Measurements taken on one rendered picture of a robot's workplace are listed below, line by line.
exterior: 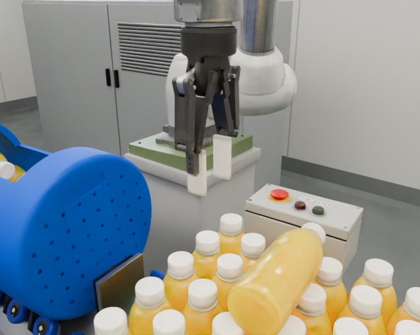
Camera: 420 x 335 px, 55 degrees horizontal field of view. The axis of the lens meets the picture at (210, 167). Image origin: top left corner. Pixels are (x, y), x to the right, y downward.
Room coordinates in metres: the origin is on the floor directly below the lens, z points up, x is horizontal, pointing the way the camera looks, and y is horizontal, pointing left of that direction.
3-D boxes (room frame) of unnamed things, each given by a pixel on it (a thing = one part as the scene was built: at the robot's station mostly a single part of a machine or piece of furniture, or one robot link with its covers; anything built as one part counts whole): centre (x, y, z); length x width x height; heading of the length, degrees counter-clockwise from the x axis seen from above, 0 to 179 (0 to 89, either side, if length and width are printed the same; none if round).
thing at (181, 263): (0.51, 0.04, 1.09); 0.04 x 0.04 x 0.02
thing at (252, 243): (0.56, -0.07, 1.09); 0.04 x 0.04 x 0.02
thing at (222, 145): (0.59, -0.02, 1.23); 0.03 x 0.01 x 0.07; 56
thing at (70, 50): (3.04, 0.52, 0.72); 2.15 x 0.54 x 1.45; 52
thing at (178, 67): (1.25, 0.05, 1.21); 0.18 x 0.16 x 0.22; 93
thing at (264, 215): (0.68, -0.18, 1.05); 0.20 x 0.10 x 0.10; 56
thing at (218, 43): (0.56, 0.00, 1.38); 0.08 x 0.07 x 0.09; 146
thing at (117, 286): (0.56, 0.15, 0.99); 0.10 x 0.02 x 0.12; 146
